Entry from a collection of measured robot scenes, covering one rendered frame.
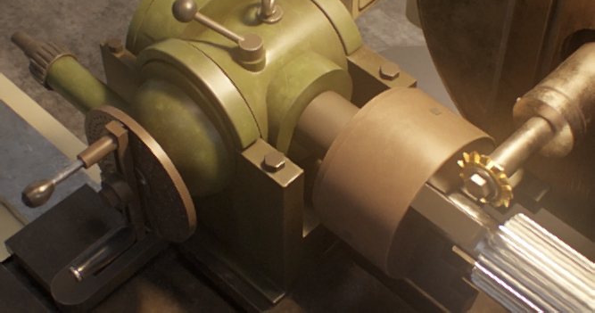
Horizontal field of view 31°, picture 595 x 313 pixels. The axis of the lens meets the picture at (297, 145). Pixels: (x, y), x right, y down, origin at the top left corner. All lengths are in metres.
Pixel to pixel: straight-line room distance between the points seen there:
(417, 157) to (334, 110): 0.15
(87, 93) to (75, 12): 1.91
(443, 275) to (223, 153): 0.28
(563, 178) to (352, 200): 0.34
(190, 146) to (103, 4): 2.06
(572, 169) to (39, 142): 0.95
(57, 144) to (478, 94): 0.83
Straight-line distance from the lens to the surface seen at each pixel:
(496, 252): 1.15
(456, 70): 1.43
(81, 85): 1.35
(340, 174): 1.16
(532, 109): 1.17
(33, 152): 1.91
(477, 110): 1.44
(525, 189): 1.21
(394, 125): 1.15
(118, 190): 1.24
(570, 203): 1.42
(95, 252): 1.31
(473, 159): 1.11
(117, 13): 3.22
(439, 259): 1.21
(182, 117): 1.22
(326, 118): 1.24
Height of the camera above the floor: 2.16
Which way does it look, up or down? 50 degrees down
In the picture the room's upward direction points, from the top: straight up
